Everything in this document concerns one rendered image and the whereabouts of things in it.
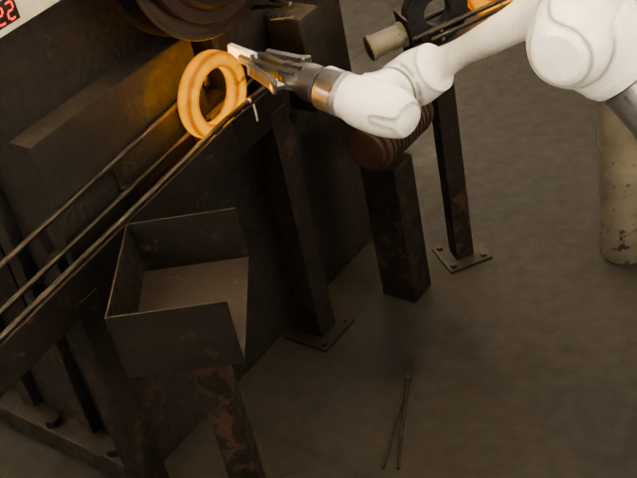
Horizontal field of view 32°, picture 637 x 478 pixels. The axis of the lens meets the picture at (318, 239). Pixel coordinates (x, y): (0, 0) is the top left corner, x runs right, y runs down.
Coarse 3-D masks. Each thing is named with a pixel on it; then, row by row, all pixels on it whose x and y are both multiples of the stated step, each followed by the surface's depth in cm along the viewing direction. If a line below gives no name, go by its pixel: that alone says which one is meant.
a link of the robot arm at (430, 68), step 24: (528, 0) 181; (480, 24) 196; (504, 24) 186; (432, 48) 218; (456, 48) 209; (480, 48) 196; (504, 48) 192; (408, 72) 217; (432, 72) 216; (432, 96) 220
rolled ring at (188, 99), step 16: (192, 64) 221; (208, 64) 222; (224, 64) 226; (240, 64) 230; (192, 80) 219; (240, 80) 231; (192, 96) 220; (240, 96) 233; (192, 112) 221; (224, 112) 233; (192, 128) 224; (208, 128) 226
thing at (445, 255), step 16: (448, 96) 262; (448, 112) 264; (448, 128) 267; (448, 144) 269; (448, 160) 272; (448, 176) 274; (464, 176) 276; (448, 192) 277; (464, 192) 279; (448, 208) 281; (464, 208) 281; (448, 224) 286; (464, 224) 284; (448, 240) 291; (464, 240) 287; (448, 256) 292; (464, 256) 290; (480, 256) 289
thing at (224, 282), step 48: (144, 240) 203; (192, 240) 203; (240, 240) 203; (144, 288) 204; (192, 288) 202; (240, 288) 199; (144, 336) 183; (192, 336) 183; (240, 336) 191; (240, 432) 214
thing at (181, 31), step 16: (128, 0) 202; (144, 0) 200; (256, 0) 226; (144, 16) 202; (160, 16) 204; (240, 16) 223; (176, 32) 209; (192, 32) 212; (208, 32) 216; (224, 32) 220
